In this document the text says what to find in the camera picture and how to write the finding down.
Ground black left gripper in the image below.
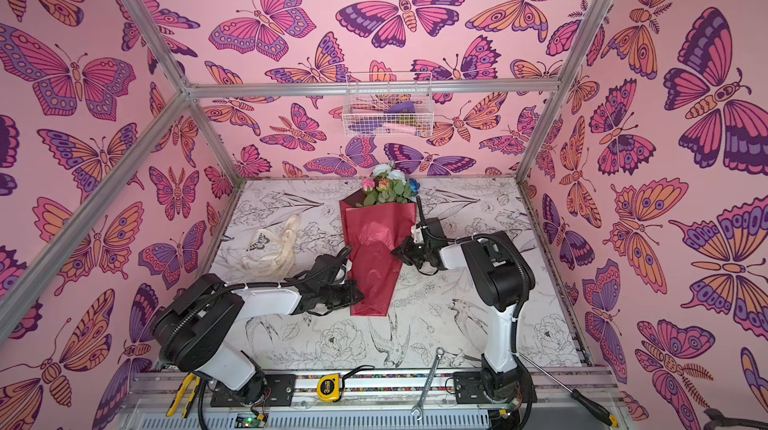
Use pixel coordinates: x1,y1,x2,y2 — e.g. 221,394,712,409
317,279,368,309

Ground dark red wrapping paper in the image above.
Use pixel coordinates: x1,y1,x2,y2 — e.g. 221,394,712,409
339,189,416,316

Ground white fake rose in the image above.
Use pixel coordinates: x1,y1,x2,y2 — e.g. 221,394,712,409
371,163,418,205

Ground blue fake rose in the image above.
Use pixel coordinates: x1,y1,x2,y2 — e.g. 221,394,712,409
409,178,420,195

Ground small pink fake rose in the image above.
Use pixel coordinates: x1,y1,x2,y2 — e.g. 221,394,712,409
361,177,378,207

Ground coral pink fake rose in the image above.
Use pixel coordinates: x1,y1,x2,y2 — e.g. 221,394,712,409
376,178,392,202

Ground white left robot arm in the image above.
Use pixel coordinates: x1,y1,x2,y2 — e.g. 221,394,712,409
151,246,364,405

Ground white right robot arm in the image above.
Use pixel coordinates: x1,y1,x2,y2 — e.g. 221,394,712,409
391,218,536,401

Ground cream satin ribbon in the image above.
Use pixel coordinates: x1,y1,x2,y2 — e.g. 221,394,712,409
241,214,301,279

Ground yellow tape measure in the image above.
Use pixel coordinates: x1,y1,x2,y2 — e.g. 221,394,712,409
316,373,344,403

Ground silver combination wrench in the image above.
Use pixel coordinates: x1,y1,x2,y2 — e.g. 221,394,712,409
411,347,445,421

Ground green circuit board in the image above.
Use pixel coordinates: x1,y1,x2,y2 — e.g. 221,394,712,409
234,413,267,429

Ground black yellow screwdriver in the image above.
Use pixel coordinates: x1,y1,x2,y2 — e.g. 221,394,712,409
515,352,619,428

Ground white wire basket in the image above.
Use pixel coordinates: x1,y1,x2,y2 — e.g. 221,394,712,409
340,72,435,138

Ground yellow handled pliers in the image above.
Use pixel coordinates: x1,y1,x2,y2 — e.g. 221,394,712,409
165,373,201,419

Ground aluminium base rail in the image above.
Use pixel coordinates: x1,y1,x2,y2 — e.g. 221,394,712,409
120,367,622,413

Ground aluminium frame crossbar back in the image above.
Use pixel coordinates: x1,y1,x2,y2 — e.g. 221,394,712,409
187,78,560,100

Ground aluminium frame post left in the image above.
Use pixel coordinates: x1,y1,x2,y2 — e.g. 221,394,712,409
121,0,240,184

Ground aluminium frame post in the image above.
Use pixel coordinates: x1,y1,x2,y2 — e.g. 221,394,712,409
509,0,614,184
121,0,240,184

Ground aluminium frame post right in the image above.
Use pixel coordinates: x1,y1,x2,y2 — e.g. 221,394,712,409
509,0,614,184

